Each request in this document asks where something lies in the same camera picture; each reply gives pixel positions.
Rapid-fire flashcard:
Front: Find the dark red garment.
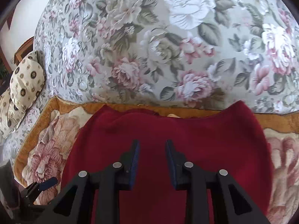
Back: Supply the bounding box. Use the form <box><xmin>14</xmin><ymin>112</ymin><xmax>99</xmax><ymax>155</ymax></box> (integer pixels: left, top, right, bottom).
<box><xmin>61</xmin><ymin>102</ymin><xmax>273</xmax><ymax>223</ymax></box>

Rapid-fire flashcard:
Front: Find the plush floral orange-bordered blanket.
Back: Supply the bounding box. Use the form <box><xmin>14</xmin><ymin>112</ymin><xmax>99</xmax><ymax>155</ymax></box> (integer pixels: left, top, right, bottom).
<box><xmin>14</xmin><ymin>98</ymin><xmax>298</xmax><ymax>223</ymax></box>

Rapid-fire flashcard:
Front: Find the cream medallion-pattern pillow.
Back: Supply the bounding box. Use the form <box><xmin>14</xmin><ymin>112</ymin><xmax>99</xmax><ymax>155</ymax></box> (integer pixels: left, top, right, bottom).
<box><xmin>0</xmin><ymin>51</ymin><xmax>45</xmax><ymax>139</ymax></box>

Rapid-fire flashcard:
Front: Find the wooden chair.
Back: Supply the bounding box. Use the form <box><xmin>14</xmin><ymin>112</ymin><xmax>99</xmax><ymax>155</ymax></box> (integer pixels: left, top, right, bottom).
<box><xmin>14</xmin><ymin>37</ymin><xmax>34</xmax><ymax>66</ymax></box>

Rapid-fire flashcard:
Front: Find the floral bed sheet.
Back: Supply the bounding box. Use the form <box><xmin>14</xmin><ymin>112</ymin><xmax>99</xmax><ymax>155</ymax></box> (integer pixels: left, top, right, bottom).
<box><xmin>1</xmin><ymin>0</ymin><xmax>298</xmax><ymax>161</ymax></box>

